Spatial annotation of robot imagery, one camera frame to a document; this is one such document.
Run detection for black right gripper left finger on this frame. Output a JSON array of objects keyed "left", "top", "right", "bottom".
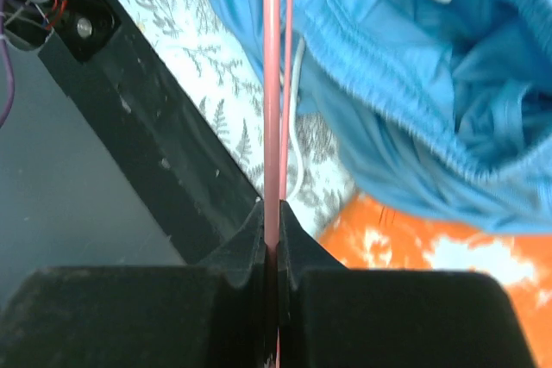
[{"left": 1, "top": 204, "right": 265, "bottom": 367}]

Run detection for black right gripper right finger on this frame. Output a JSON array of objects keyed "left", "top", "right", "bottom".
[{"left": 279, "top": 203, "right": 535, "bottom": 367}]

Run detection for light blue shorts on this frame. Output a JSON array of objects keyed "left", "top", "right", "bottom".
[{"left": 205, "top": 0, "right": 552, "bottom": 235}]

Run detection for pink wire hanger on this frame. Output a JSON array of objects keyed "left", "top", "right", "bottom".
[{"left": 263, "top": 0, "right": 293, "bottom": 367}]

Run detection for orange tie-dye shorts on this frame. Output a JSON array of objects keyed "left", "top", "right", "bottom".
[{"left": 317, "top": 193, "right": 551, "bottom": 367}]

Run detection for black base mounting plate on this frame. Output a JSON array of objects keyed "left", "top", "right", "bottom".
[{"left": 0, "top": 0, "right": 264, "bottom": 265}]

